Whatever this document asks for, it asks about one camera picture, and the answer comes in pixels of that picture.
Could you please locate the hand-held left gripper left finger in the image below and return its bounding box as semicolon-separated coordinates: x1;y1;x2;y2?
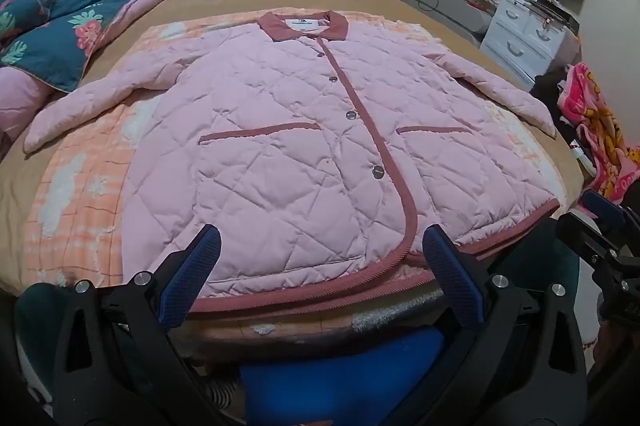
52;224;223;426

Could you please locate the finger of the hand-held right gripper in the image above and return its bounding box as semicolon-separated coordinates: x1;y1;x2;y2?
556;211;640;271
581;189;629;233

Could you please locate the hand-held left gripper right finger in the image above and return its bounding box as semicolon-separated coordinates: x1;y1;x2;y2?
422;225;589;426

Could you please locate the pink quilted jacket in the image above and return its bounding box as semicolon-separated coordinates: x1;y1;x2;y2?
22;10;561;314

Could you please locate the pink cartoon printed blanket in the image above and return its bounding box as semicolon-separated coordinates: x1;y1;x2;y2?
557;62;640;201

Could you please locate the orange checked blanket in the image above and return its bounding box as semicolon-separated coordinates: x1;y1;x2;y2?
24;10;566;347

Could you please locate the blue cloth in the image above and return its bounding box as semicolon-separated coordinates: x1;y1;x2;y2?
239;323;448;426

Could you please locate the white drawer cabinet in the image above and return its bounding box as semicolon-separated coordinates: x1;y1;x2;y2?
479;0;582;92

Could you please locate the blue floral quilt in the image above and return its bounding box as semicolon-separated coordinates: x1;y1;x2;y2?
0;0;151;94

